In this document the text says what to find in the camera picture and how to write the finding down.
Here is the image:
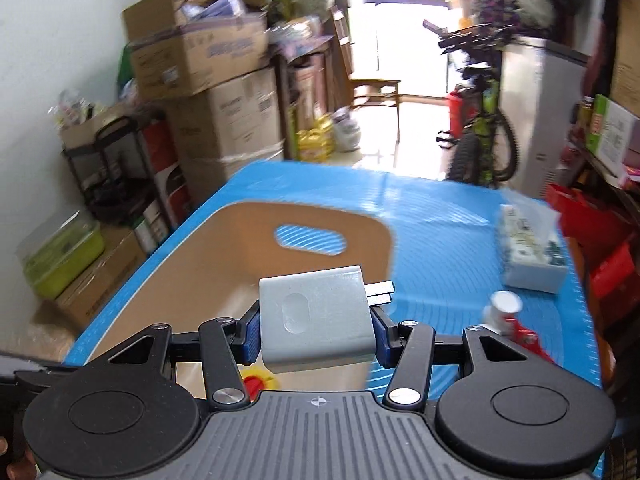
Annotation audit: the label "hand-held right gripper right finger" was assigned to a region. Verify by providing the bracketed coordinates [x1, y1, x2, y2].
[370, 306, 552, 409]

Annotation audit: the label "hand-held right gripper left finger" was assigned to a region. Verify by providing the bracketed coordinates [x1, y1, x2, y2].
[87, 310, 261, 408]

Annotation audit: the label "grey power adapter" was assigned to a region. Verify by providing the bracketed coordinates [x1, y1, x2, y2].
[258, 265, 396, 374]

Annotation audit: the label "beige plastic storage bin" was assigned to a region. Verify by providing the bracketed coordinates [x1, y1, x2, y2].
[85, 200, 398, 401]

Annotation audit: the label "red toy figure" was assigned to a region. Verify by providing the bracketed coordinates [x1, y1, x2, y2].
[502, 317, 556, 364]

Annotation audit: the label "person's left hand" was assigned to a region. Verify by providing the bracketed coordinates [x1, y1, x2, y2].
[0, 435, 39, 480]

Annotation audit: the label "yellow and red small toy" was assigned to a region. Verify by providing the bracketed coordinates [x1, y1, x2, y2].
[240, 365, 279, 402]

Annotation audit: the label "blue silicone baking mat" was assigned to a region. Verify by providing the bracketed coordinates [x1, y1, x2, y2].
[62, 160, 608, 480]

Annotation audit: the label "white cylindrical bottle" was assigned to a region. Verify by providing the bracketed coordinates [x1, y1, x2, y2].
[482, 291, 524, 333]

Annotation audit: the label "printed brown cardboard box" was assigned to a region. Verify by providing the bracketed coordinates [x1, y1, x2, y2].
[52, 227, 149, 332]

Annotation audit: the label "green container with clear lid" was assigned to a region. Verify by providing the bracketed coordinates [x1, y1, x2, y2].
[15, 210, 106, 302]

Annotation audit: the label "white tissue pack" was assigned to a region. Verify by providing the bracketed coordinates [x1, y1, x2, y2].
[495, 202, 571, 295]

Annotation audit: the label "red and white appliance box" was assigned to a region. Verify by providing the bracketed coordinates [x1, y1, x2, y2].
[142, 120, 193, 228]

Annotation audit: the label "yellow plastic jugs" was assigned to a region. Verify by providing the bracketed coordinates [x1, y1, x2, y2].
[296, 115, 335, 162]

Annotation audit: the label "large taped cardboard box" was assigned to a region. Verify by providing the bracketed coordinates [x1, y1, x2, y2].
[165, 67, 286, 206]

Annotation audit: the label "white plastic bag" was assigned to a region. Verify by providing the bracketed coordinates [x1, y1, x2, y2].
[332, 107, 362, 152]

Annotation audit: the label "black metal shelf rack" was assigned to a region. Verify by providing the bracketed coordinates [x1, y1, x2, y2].
[62, 115, 173, 226]

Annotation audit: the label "green and black bicycle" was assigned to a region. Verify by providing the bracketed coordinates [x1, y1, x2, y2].
[422, 20, 521, 186]

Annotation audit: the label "red plastic crates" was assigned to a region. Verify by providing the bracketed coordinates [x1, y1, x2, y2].
[545, 182, 640, 303]

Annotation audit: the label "wooden chair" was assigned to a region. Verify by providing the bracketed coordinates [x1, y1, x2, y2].
[347, 75, 404, 143]

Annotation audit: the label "stack of assorted boxes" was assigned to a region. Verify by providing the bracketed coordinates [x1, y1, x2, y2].
[270, 0, 353, 161]

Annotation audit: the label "white chest freezer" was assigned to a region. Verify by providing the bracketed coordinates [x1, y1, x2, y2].
[500, 35, 589, 202]

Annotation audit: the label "open cardboard box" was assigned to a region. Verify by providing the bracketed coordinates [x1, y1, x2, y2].
[122, 0, 271, 102]

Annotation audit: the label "green and white carton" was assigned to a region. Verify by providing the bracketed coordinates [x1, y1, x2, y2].
[585, 92, 640, 167]

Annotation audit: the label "floral purple garment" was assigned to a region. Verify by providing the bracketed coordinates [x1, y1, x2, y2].
[472, 0, 526, 36]

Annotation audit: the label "tall brown cardboard box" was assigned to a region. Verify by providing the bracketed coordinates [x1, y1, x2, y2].
[610, 0, 640, 107]

